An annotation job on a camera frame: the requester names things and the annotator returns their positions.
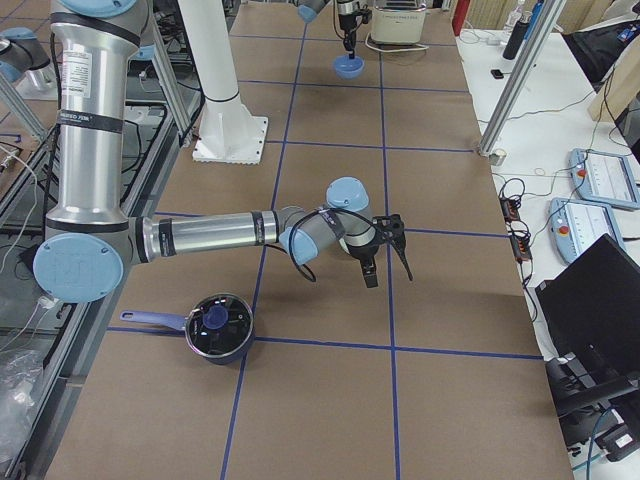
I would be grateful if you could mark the black orange adapter upper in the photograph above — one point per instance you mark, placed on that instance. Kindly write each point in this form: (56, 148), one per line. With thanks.
(510, 209)

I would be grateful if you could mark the clear plastic bag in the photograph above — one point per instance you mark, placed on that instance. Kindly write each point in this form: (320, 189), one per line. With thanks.
(21, 385)

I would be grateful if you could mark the blue teach pendant far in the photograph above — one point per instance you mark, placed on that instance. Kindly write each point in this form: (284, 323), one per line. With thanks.
(604, 177)

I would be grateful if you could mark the black water bottle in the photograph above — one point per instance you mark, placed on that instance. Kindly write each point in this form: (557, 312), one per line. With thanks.
(517, 36)

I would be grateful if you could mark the blue bowl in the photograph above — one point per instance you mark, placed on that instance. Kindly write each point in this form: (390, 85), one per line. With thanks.
(348, 67)

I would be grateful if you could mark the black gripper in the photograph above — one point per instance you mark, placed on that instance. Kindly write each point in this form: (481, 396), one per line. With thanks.
(365, 253)
(345, 15)

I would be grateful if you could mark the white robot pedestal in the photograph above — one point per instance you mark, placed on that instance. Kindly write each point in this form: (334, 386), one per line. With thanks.
(228, 132)

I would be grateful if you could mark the blue teach pendant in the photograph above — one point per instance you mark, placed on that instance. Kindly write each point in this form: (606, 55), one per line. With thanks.
(604, 177)
(577, 224)

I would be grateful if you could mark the blue teach pendant near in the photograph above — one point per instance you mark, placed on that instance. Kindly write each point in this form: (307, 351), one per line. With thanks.
(577, 224)

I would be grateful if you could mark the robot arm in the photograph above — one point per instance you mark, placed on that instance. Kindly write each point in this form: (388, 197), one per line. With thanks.
(309, 10)
(96, 232)

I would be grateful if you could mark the aluminium frame post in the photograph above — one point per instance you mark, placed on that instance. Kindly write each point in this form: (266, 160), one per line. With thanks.
(542, 27)

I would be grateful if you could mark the cream silver toaster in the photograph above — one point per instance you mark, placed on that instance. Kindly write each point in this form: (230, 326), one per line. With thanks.
(397, 22)

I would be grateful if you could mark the dark blue saucepan with lid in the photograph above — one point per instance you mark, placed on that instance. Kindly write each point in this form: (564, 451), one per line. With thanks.
(219, 328)

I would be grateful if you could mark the black laptop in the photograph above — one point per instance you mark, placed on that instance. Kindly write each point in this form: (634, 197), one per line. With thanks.
(593, 306)

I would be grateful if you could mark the black orange adapter lower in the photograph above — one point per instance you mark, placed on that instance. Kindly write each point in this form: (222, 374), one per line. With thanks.
(520, 248)

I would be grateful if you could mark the black orange adapter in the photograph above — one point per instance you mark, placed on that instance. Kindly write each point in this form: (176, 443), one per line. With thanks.
(510, 209)
(520, 248)

